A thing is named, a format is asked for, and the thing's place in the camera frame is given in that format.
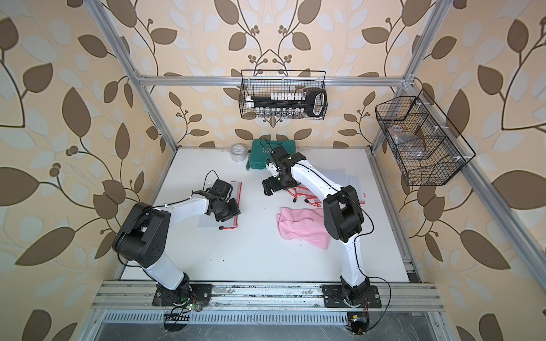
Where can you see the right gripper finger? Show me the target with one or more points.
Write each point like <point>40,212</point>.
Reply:
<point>267,188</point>
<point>280,184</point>

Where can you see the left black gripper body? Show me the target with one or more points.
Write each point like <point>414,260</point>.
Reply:
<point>228,211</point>

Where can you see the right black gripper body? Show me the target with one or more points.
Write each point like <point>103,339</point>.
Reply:
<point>287,180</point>

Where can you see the stack of mesh document bags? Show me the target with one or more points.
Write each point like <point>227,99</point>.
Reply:
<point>210,221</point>

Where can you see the pink microfiber cloth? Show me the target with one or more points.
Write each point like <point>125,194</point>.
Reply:
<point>303,224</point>

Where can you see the clear mesh document bag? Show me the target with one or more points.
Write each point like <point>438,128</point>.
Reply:
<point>338,176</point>

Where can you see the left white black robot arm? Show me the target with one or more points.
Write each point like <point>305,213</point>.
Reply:
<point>143,235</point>

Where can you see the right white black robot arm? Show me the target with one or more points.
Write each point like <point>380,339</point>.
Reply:
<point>343,214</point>

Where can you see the clear plastic bag in basket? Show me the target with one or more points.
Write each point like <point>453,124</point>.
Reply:
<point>409,146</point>

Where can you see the green plastic tool case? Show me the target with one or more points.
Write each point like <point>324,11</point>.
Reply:
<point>261,149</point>

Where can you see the clear tape roll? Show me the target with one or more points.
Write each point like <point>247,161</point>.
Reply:
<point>239,152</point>

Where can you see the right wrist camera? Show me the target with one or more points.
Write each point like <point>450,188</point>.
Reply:
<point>272,168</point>

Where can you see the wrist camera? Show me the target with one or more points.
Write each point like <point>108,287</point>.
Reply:
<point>272,168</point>
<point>222,189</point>

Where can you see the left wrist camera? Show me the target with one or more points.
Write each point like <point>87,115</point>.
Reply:
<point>222,189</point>

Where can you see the black socket holder rail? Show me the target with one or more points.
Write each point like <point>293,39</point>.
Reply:
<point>308,103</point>

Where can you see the black wire basket centre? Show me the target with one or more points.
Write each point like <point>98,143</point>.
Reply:
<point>262,82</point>

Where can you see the black wire basket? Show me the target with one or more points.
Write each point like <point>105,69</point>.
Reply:
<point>262,82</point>
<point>428,148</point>

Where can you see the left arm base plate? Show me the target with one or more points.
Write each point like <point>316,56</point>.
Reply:
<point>186,294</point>

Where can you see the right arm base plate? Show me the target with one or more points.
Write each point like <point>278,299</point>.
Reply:
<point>342,296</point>

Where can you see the black wire basket right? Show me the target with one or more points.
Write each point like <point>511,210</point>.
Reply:
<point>428,148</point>

